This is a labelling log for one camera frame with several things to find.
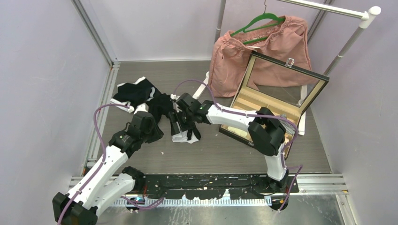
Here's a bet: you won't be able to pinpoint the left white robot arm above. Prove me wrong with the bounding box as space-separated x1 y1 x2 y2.
52 111 163 225

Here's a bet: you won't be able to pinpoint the black white-trimmed underwear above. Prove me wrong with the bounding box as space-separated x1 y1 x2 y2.
110 76 174 122

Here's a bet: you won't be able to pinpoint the grey striped rolled underwear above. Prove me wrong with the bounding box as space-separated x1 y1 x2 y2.
280 120 296 136

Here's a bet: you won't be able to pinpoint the black compartment storage box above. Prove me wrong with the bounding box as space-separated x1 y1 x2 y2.
218 51 330 160

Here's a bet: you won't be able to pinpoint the purple cable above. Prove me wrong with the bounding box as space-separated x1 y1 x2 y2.
56 104 165 225
172 79 304 212

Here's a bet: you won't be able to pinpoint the green clothes hanger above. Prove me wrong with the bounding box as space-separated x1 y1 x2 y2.
230 0 286 45

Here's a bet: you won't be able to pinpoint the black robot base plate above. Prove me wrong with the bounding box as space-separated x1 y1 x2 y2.
130 173 299 200

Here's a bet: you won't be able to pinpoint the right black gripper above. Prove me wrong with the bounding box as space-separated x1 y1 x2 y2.
168 108 196 135

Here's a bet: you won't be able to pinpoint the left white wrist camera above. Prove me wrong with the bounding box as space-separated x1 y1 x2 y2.
134 103 149 114

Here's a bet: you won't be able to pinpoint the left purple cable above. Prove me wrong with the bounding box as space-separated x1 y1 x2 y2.
56 104 165 225

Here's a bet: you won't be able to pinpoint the pink hanging shorts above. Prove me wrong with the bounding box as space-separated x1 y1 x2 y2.
208 15 316 98

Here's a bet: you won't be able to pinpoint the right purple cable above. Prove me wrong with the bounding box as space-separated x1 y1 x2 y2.
172 79 304 212

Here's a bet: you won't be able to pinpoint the white black-trimmed underwear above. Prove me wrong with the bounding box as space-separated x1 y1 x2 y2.
168 106 201 144

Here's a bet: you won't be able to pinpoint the cream rolled underwear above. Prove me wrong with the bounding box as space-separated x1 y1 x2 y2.
227 126 247 136

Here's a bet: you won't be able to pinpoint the white metal clothes rack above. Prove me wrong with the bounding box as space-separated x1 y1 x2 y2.
192 0 382 136

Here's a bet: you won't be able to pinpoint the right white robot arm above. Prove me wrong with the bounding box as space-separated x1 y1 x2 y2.
174 93 289 192

